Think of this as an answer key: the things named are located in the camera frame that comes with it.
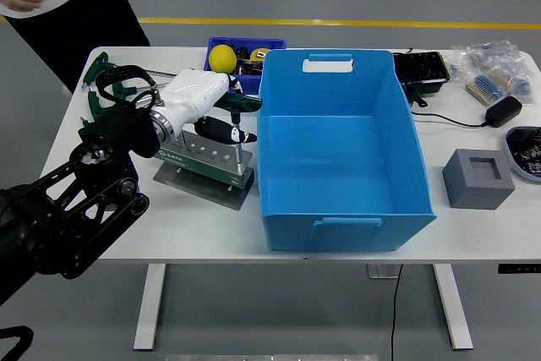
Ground black adapter cable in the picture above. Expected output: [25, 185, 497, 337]
[405, 81, 489, 129]

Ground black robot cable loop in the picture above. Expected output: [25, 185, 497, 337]
[0, 325, 34, 361]

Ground black floor cable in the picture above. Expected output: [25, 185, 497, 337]
[389, 265, 403, 361]

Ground grey-blue bowl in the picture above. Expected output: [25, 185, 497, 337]
[505, 125, 541, 184]

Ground grey foam cube block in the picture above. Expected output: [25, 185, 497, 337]
[442, 148, 516, 210]

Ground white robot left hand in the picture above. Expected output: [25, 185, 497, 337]
[154, 68, 258, 145]

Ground green hex key holder block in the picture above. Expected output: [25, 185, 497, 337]
[156, 130, 254, 189]

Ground black power adapter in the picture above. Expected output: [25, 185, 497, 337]
[484, 96, 523, 128]

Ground clear bag with blue parts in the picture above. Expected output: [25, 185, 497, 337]
[448, 39, 525, 77]

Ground small circuit boards pile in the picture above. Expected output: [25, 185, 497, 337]
[509, 128, 541, 176]

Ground resistor tape bundle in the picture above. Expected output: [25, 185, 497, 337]
[466, 68, 515, 105]

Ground large green T-handle hex key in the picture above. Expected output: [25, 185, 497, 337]
[210, 92, 264, 177]

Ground large blue plastic box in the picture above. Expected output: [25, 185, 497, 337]
[256, 48, 438, 254]

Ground grey under-table bracket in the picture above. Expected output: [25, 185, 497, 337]
[366, 264, 402, 280]

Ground yellow floor tape line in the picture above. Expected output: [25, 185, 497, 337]
[0, 16, 541, 30]

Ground black table control panel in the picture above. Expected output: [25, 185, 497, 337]
[497, 264, 541, 274]

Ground yellow lemon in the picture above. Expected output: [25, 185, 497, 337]
[210, 44, 238, 74]

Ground white table leg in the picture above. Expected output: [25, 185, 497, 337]
[433, 263, 473, 352]
[133, 263, 167, 352]

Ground dark small parts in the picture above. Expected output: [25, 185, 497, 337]
[234, 46, 265, 79]

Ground black plastic tray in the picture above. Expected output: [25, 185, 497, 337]
[392, 51, 450, 96]

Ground small blue parts bin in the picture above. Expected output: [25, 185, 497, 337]
[203, 36, 288, 95]

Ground clear plastic bag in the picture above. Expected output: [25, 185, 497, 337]
[506, 75, 534, 104]

